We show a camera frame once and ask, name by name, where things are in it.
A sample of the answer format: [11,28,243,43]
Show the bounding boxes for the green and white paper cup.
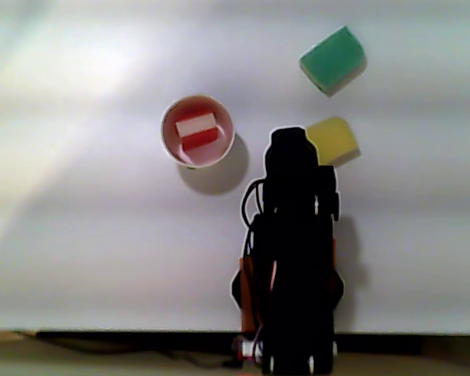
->
[160,94,237,170]

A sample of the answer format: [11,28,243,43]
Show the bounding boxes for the yellow and white sponge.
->
[305,116,362,168]

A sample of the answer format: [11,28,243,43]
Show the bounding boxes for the red and white sponge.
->
[175,112,221,154]

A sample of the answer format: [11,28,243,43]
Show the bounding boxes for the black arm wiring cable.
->
[240,177,269,254]

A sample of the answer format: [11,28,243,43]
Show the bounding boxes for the green and white sponge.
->
[298,25,368,99]

